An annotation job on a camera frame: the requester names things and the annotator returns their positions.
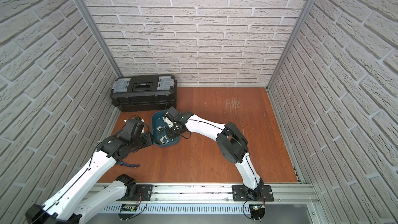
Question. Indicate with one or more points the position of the black plastic toolbox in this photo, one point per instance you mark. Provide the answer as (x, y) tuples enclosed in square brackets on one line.
[(144, 93)]

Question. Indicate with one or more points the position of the left controller board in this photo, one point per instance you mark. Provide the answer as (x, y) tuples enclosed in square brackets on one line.
[(128, 211)]

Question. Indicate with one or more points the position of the right controller board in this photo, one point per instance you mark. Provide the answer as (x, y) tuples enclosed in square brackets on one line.
[(257, 212)]

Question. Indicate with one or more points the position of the teal plastic storage bin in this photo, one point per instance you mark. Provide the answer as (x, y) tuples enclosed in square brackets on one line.
[(157, 121)]

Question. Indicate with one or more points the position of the white gold piece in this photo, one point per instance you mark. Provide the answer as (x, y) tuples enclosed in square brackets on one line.
[(161, 140)]

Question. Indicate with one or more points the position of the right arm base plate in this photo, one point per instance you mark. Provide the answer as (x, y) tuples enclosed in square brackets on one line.
[(242, 193)]

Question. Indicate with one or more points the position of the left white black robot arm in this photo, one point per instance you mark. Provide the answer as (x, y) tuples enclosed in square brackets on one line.
[(68, 205)]

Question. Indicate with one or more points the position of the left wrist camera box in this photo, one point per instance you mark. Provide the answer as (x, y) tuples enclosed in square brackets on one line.
[(140, 119)]

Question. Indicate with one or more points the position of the aluminium frame rail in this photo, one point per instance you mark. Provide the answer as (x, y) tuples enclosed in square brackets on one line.
[(219, 193)]

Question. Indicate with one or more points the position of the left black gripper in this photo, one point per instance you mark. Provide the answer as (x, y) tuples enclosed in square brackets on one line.
[(146, 138)]

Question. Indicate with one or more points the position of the blue handled pliers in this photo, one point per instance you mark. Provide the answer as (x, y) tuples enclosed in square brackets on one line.
[(128, 165)]

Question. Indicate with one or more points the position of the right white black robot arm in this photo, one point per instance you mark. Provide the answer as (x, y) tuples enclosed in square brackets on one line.
[(231, 142)]

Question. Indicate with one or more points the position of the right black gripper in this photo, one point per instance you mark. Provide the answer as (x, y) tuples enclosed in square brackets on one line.
[(171, 134)]

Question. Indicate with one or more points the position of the controller board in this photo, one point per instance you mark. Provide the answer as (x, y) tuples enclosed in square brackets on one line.
[(128, 211), (257, 212)]

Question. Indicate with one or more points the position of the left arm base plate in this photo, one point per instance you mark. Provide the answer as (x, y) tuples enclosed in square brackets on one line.
[(140, 192)]

